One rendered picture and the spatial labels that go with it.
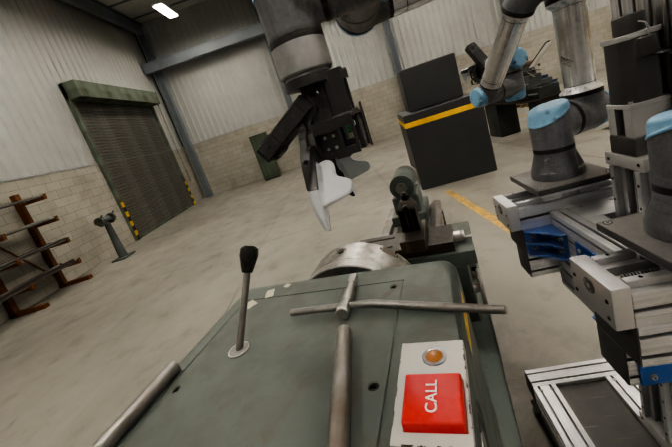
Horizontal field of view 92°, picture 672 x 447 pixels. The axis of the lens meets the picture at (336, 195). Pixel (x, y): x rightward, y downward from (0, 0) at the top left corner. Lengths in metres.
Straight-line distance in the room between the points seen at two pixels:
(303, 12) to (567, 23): 0.98
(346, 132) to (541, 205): 0.89
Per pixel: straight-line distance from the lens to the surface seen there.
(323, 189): 0.43
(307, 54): 0.45
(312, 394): 0.47
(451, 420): 0.38
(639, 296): 0.82
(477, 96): 1.40
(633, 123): 1.04
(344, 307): 0.55
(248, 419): 0.49
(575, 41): 1.31
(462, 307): 0.50
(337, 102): 0.45
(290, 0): 0.46
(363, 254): 0.81
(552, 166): 1.23
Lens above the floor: 1.56
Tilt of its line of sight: 13 degrees down
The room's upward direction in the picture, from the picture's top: 18 degrees counter-clockwise
